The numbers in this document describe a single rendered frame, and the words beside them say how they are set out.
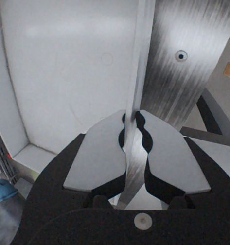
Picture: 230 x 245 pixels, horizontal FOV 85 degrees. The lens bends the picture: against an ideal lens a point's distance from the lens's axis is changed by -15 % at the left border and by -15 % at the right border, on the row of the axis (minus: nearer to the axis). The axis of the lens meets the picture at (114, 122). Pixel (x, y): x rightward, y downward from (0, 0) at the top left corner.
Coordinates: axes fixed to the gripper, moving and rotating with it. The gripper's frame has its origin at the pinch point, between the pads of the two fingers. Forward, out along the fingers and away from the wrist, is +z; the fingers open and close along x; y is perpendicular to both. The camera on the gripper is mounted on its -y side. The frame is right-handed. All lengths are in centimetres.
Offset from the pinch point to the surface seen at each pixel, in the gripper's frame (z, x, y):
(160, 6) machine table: 14.5, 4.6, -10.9
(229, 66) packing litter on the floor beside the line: 83, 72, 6
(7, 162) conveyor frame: 28, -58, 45
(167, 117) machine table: 13.8, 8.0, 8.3
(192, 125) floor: 88, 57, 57
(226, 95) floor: 83, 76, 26
